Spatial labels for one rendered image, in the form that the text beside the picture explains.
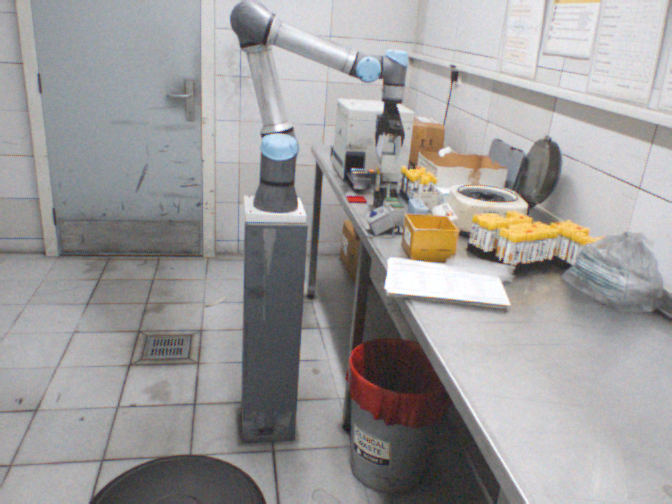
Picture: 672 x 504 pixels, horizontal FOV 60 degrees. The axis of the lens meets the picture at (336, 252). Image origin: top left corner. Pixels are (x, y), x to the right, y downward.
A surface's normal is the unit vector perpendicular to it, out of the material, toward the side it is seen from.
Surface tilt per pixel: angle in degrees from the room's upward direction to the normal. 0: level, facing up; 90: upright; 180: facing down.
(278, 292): 90
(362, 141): 90
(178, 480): 3
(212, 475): 3
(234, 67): 90
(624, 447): 0
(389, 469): 93
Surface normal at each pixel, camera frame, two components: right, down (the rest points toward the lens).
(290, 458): 0.07, -0.92
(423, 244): 0.10, 0.38
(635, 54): -0.98, 0.07
